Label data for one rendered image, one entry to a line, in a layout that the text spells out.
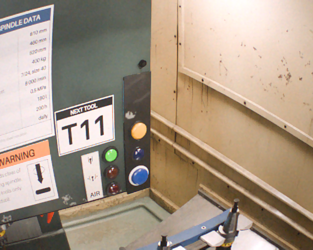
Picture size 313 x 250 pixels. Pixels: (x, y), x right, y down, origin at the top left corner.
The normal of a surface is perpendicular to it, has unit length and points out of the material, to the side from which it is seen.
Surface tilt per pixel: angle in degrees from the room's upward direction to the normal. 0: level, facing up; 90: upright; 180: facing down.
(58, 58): 90
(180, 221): 24
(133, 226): 0
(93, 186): 90
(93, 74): 90
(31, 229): 90
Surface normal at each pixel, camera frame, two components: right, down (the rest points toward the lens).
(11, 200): 0.56, 0.37
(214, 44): -0.83, 0.24
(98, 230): 0.01, -0.90
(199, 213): -0.33, -0.72
